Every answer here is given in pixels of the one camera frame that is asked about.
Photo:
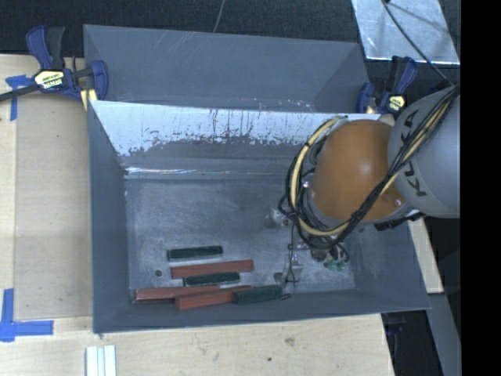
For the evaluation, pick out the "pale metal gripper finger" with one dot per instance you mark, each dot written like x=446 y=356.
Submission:
x=276 y=218
x=294 y=273

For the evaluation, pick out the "dark green flat block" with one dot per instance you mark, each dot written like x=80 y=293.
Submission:
x=256 y=294
x=195 y=252
x=211 y=279

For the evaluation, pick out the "grey metal bin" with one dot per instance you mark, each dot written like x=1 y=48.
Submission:
x=219 y=206

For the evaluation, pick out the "red-brown flat block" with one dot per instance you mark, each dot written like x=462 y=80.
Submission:
x=168 y=293
x=203 y=301
x=213 y=268

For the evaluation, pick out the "pale wood flat board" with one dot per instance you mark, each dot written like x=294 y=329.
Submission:
x=51 y=210

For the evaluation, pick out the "black cylinder on white bracket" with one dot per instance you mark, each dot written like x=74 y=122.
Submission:
x=395 y=223

